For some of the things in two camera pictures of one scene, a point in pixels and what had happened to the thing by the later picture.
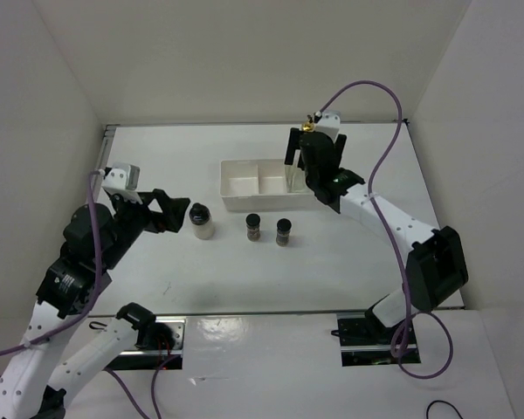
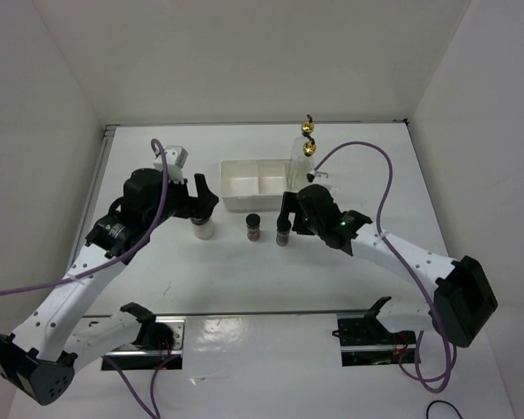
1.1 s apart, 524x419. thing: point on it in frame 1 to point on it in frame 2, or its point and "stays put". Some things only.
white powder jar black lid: [202, 221] stays put
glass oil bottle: [295, 175] stays put
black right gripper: [293, 145] to [290, 203]
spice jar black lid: [253, 230] stays put
